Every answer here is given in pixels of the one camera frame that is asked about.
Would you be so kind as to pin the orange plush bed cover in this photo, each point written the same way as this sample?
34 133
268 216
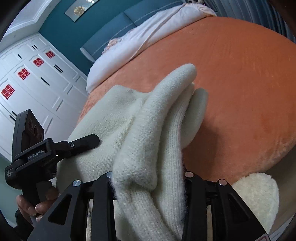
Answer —
249 73

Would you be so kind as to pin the white pink duvet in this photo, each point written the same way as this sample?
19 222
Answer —
140 38

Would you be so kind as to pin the grey striped curtain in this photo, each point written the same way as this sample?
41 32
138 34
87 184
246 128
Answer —
258 12

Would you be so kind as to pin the cream fluffy rug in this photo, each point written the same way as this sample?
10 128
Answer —
260 192

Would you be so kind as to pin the person's left hand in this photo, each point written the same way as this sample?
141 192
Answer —
28 210

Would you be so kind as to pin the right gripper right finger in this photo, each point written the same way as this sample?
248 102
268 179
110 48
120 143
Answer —
216 206

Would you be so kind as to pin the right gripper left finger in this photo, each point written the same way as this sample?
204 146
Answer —
67 217

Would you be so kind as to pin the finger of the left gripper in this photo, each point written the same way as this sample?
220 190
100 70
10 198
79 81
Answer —
65 150

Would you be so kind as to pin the blue upholstered headboard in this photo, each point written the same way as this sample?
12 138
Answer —
122 23

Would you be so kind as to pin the cream knit cardigan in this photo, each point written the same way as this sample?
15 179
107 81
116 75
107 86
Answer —
142 136

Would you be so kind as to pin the pink ruffled pillow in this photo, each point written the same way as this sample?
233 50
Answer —
111 43

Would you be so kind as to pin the framed wall picture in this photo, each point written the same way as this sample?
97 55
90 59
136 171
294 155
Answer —
80 9

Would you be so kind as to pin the white wardrobe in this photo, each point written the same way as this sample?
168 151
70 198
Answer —
36 76

